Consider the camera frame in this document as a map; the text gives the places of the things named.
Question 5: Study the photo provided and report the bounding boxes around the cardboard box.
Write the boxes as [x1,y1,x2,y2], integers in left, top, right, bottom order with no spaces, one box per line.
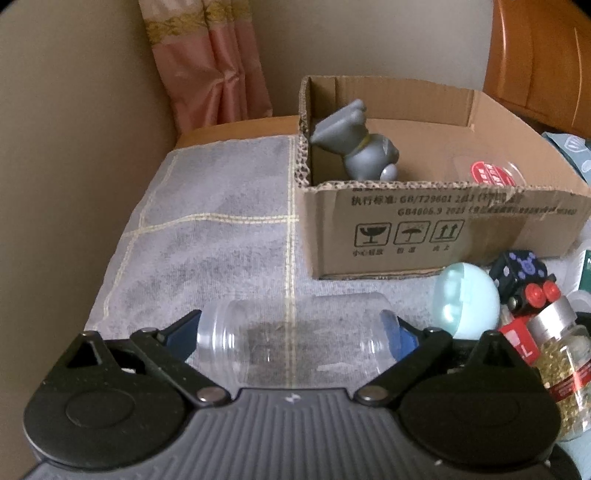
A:
[295,75,591,281]

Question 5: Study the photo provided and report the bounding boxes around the black toy train red wheels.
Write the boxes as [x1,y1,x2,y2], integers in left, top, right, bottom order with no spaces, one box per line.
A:
[488,249,561,324]

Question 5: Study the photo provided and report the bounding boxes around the teal plastic ball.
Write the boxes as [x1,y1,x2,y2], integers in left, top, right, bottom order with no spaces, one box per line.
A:
[431,261,501,340]

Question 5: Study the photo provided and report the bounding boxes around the blue pillow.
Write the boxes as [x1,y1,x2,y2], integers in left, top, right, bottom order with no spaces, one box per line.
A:
[540,131,591,185]

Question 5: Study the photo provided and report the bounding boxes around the red toy car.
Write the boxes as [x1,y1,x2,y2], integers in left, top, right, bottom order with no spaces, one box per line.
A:
[499,298,541,365]

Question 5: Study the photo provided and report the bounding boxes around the grey checked cloth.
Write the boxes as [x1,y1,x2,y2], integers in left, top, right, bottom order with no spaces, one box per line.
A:
[83,134,591,388]

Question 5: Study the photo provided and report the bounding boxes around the white bottle with green label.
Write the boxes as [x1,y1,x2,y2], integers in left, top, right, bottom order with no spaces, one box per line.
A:
[566,249,591,305]

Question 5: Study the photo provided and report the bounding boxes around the glass bottle of gold beads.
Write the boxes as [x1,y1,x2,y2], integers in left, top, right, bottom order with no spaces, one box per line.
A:
[526,298,591,444]

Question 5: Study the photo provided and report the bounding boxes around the clear plastic jar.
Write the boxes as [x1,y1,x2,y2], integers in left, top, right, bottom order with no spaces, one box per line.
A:
[196,292,407,388]

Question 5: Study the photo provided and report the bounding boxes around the pink curtain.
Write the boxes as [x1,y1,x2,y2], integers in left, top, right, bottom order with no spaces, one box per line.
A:
[139,0,273,132]

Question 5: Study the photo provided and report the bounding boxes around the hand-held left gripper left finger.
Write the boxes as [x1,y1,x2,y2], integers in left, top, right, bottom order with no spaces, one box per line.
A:
[65,310,232,408]

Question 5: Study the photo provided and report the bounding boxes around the clear jar with red label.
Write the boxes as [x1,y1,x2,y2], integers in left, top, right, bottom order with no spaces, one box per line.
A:
[450,154,527,188]

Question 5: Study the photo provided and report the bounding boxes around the wooden headboard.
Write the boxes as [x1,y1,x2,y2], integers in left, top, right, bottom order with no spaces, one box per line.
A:
[482,0,591,139]

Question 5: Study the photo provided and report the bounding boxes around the grey cat figurine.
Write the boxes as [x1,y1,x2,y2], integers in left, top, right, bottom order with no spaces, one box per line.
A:
[309,99,400,182]

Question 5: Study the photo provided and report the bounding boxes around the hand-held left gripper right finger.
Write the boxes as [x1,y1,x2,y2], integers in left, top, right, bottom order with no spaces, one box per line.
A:
[353,311,532,408]

